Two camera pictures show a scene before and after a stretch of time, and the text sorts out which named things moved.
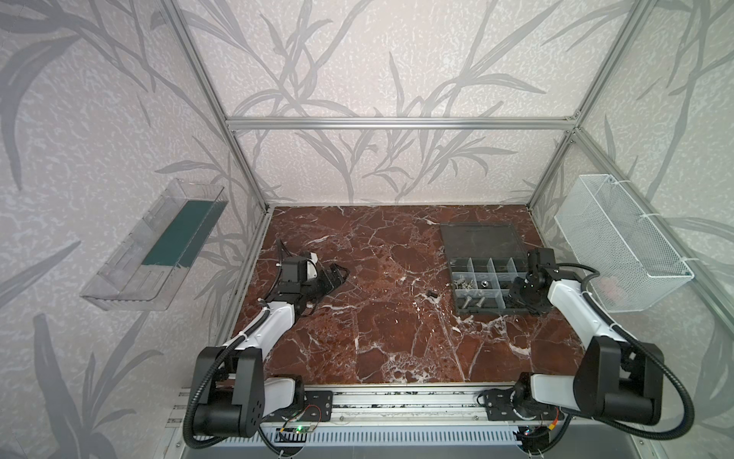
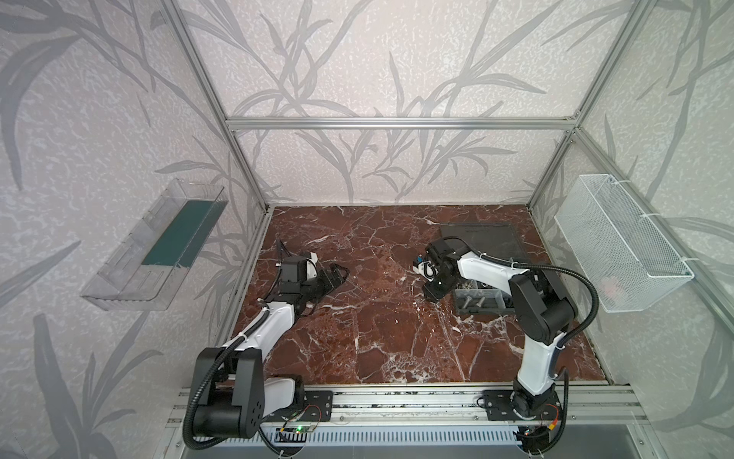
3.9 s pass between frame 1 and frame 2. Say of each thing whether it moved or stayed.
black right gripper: moved
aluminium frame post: stayed
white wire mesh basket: stayed
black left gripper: stayed
